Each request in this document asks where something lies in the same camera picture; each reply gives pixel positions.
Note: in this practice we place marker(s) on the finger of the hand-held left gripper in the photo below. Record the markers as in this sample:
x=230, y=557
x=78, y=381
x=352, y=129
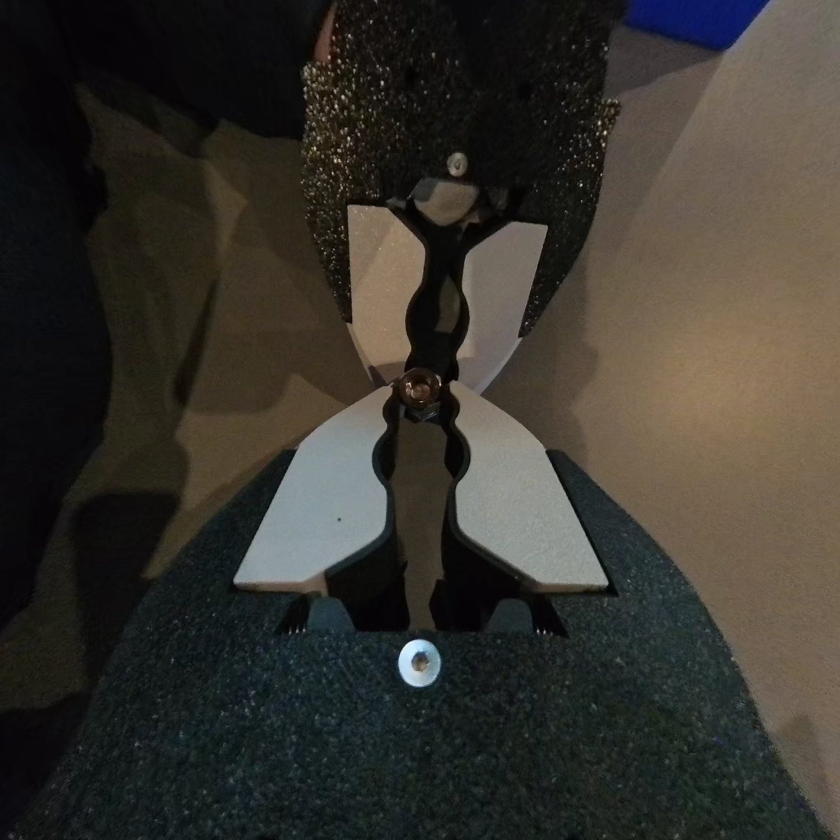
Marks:
x=505, y=289
x=377, y=275

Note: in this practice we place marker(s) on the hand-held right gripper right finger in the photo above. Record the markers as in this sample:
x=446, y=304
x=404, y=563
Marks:
x=525, y=518

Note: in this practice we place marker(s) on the silver hex nut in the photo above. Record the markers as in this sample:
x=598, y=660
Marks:
x=407, y=392

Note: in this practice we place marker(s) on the blue plastic bin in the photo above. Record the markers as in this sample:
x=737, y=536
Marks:
x=689, y=19

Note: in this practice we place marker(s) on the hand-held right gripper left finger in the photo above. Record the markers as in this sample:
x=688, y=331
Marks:
x=315, y=518

